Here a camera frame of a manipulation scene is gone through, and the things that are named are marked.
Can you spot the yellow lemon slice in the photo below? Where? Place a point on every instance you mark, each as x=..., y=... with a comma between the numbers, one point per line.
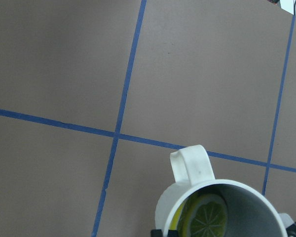
x=200, y=216

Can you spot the white HOME mug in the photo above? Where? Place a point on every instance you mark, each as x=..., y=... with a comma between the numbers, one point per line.
x=249, y=214

